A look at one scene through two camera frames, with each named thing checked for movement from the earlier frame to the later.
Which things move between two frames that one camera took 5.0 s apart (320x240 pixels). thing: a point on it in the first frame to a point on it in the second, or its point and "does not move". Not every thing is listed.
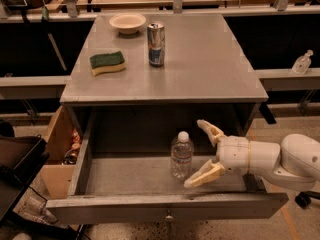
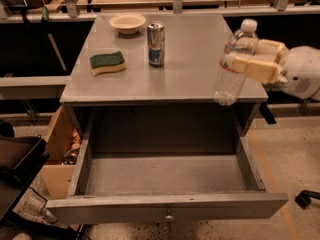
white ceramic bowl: x=127 y=23 does not move
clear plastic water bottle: x=182 y=149 to x=229 y=82
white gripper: x=233 y=153 to x=302 y=71
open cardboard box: x=63 y=143 does not move
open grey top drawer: x=133 y=163 does not move
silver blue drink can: x=156 y=43 does not move
